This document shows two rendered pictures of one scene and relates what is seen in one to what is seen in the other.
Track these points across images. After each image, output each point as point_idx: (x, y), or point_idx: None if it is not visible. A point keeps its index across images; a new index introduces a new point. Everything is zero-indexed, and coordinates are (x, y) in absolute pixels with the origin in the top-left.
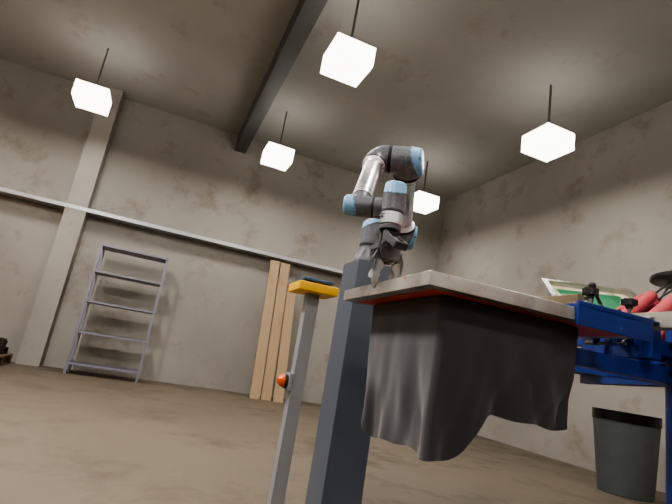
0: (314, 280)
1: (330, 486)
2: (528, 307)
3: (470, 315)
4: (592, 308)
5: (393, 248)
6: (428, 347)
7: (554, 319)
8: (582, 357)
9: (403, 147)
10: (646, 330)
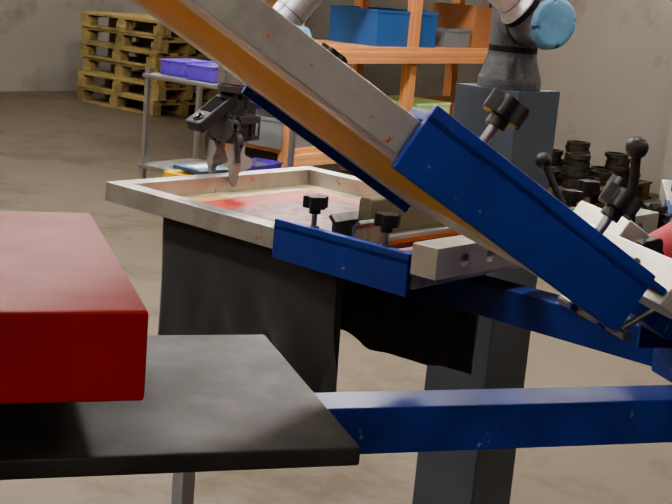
0: (182, 169)
1: (425, 462)
2: (211, 229)
3: (189, 235)
4: (294, 232)
5: (224, 122)
6: None
7: None
8: (512, 309)
9: None
10: (392, 274)
